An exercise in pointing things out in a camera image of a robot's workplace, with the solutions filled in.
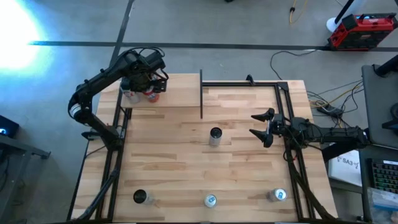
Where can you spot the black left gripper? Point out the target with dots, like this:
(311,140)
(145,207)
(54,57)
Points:
(144,76)

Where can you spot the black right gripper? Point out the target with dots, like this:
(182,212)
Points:
(280,126)

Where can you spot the red Fanta can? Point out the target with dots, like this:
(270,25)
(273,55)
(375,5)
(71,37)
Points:
(153,97)

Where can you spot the silver Diet Coke can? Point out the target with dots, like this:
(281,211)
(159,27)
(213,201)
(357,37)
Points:
(133,97)

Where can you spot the tall white Celsius can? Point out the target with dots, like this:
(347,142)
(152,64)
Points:
(140,196)
(215,140)

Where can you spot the blue silver Red Bull can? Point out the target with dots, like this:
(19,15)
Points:
(280,195)
(210,200)

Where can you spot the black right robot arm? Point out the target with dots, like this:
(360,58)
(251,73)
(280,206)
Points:
(335,133)

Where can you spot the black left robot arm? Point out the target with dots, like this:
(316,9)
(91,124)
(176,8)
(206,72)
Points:
(99,76)

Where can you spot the black clamp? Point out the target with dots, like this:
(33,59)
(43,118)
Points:
(90,135)
(250,79)

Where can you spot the black power strip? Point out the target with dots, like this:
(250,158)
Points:
(331,110)

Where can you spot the white printed box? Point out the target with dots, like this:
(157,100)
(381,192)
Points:
(345,168)

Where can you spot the grey chair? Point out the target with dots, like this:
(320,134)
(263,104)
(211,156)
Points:
(379,105)

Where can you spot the white stand with black pole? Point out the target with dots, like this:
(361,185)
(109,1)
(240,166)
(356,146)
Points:
(332,25)

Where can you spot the dark grey desk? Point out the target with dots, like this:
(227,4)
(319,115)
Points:
(365,199)

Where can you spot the backlit keyboard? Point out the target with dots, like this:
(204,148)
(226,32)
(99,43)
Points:
(385,177)

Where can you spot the red black tool box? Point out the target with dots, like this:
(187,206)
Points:
(363,32)

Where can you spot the clear plastic bag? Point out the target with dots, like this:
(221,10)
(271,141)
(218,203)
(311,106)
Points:
(384,207)

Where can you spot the grey bench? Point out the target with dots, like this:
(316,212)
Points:
(18,149)

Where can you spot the black device with blue light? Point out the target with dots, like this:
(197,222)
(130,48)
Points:
(7,127)

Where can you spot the wooden shelf black metal frame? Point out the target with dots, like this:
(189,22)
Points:
(180,93)

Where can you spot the black aluminium frame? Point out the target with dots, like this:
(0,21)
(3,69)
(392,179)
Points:
(239,84)

